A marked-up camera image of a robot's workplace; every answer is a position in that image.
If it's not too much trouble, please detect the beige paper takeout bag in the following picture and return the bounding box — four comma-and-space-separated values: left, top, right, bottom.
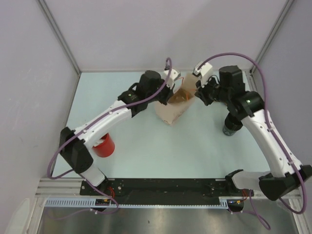
154, 73, 198, 125

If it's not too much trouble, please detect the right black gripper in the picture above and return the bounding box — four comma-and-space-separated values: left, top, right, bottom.
195, 74, 231, 106

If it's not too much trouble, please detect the tall black coffee cup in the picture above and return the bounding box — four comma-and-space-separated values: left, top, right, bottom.
222, 113, 243, 136

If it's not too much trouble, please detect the brown pulp cup carrier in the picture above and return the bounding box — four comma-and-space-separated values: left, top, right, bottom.
168, 89, 193, 104

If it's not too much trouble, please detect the red cylindrical container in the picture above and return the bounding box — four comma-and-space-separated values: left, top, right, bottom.
93, 133, 115, 158

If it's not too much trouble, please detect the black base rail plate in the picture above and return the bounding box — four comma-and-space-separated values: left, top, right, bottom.
80, 177, 254, 205

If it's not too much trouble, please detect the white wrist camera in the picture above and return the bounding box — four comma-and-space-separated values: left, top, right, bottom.
162, 69, 181, 90
193, 61, 214, 88

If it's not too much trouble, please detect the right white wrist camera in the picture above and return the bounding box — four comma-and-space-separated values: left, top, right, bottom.
193, 61, 214, 88

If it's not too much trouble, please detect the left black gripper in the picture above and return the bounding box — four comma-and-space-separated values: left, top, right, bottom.
146, 77, 174, 105

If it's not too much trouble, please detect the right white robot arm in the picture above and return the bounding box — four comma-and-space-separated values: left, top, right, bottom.
193, 63, 312, 201

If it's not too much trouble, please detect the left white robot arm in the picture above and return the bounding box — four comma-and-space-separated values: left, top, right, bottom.
59, 68, 180, 195

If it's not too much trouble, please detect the white slotted cable duct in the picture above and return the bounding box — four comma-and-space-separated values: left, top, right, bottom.
45, 197, 243, 209

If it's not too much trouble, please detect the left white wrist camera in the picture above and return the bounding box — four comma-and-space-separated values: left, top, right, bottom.
162, 69, 181, 90

